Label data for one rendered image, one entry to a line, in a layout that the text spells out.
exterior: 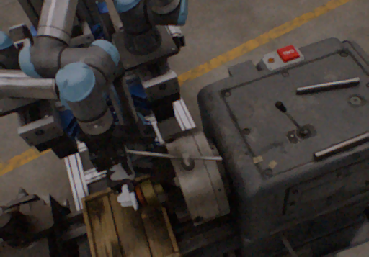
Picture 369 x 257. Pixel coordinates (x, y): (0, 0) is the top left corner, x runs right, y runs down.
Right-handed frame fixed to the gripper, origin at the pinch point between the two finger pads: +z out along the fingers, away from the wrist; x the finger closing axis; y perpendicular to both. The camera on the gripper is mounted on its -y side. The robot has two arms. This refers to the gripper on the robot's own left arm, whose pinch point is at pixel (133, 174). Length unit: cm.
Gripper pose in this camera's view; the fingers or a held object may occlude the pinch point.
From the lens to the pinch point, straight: 105.6
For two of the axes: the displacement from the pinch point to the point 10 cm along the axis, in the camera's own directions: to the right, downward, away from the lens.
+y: -9.3, 3.4, -1.1
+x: 3.2, 6.7, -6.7
